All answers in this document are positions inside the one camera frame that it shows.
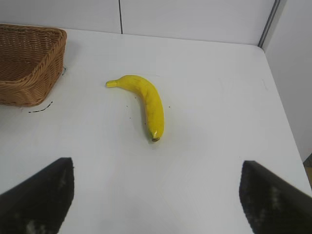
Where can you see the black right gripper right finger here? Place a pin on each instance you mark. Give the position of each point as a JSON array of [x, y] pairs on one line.
[[275, 207]]

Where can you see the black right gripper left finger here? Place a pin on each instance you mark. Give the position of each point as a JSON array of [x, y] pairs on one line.
[[36, 202]]

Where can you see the yellow banana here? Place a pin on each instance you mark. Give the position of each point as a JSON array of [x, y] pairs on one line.
[[153, 102]]

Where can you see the brown woven wicker basket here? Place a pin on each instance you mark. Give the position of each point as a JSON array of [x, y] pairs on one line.
[[36, 80]]

